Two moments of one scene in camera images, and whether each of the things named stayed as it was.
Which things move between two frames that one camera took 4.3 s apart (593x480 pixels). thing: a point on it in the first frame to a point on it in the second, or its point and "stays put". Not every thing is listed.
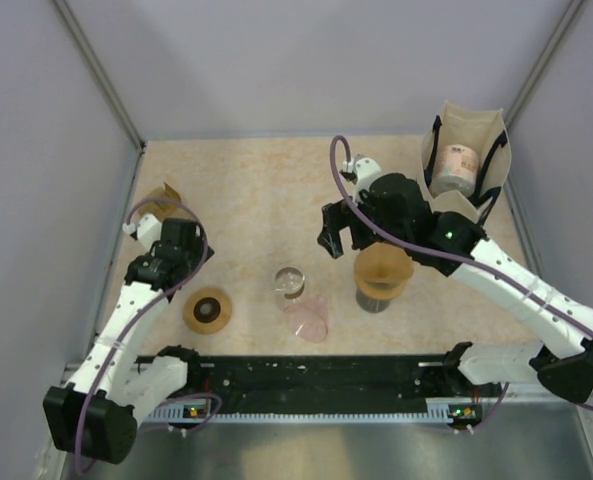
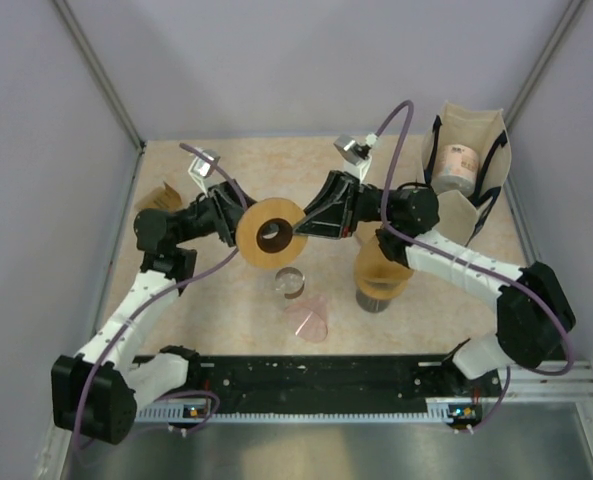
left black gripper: x=196 y=254 to x=225 y=212
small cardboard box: x=161 y=208 stays put
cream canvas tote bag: x=464 y=156 stays put
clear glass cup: x=290 y=282 stays put
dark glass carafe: x=371 y=304 stays put
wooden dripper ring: x=222 y=319 to x=251 y=220
